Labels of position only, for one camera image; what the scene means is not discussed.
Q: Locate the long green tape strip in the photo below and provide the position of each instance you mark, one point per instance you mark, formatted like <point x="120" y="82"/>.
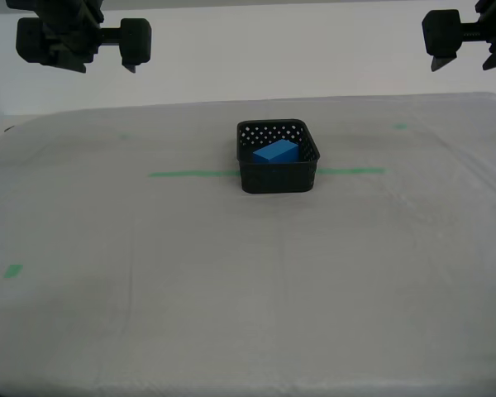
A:
<point x="190" y="173"/>

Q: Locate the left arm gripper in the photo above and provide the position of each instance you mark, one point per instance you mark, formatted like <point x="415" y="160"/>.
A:
<point x="70" y="25"/>

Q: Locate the black perforated plastic basket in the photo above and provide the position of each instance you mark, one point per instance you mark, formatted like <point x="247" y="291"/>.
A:
<point x="277" y="180"/>

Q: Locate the white table cover sheet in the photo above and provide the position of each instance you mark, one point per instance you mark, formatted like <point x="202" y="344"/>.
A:
<point x="248" y="269"/>

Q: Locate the blue rectangular block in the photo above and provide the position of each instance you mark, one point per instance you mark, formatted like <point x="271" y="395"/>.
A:
<point x="275" y="153"/>

